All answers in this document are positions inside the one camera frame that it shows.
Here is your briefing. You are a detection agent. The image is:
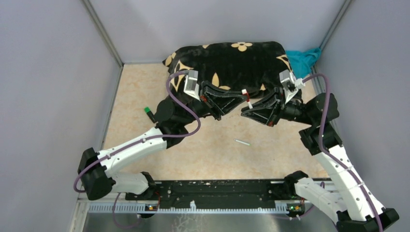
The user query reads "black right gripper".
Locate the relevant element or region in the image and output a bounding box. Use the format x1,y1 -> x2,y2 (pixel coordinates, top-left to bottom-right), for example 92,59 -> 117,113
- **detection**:
240,86 -> 315,127

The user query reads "white pen with red cap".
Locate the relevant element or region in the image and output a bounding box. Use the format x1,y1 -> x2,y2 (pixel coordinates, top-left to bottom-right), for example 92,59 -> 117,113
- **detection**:
241,89 -> 250,102

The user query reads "white pen with green tip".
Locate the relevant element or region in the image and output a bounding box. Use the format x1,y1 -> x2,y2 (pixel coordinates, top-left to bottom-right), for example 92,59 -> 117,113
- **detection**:
234,139 -> 251,146

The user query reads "black marker with green tip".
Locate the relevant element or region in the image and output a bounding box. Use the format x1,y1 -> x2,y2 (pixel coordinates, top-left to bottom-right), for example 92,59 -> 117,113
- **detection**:
144,107 -> 157,123

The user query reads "white marker with red tip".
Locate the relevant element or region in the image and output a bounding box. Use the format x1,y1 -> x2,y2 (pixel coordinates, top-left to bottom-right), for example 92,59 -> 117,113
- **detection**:
247,101 -> 253,109

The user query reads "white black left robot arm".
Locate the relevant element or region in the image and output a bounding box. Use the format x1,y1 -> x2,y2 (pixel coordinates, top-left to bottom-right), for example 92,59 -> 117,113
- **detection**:
73,80 -> 249,201

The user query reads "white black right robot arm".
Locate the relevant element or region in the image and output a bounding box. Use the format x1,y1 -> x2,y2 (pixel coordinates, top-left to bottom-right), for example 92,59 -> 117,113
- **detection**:
241,88 -> 399,232

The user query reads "black pillow with beige flowers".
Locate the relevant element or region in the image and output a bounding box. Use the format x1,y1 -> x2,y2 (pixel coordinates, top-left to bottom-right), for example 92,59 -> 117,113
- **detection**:
162,41 -> 293,99

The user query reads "teal cloth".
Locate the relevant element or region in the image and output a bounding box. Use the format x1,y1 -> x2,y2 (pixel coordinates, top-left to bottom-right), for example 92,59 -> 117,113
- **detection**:
285,47 -> 322,79

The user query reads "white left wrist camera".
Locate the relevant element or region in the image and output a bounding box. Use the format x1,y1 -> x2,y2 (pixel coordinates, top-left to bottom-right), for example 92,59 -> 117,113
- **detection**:
183,70 -> 200,101

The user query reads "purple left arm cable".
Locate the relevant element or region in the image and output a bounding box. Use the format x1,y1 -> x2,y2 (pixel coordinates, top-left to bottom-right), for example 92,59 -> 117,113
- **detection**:
73,71 -> 202,230

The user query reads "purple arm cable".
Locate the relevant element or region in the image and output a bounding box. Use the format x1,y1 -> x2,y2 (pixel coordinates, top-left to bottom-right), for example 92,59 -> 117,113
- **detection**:
301,73 -> 384,232
73,71 -> 202,230

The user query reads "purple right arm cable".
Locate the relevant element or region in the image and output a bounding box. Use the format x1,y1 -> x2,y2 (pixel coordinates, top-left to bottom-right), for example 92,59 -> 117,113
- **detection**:
301,73 -> 384,232

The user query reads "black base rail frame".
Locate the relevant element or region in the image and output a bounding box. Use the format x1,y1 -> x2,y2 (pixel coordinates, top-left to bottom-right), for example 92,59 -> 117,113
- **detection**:
88,179 -> 313,219

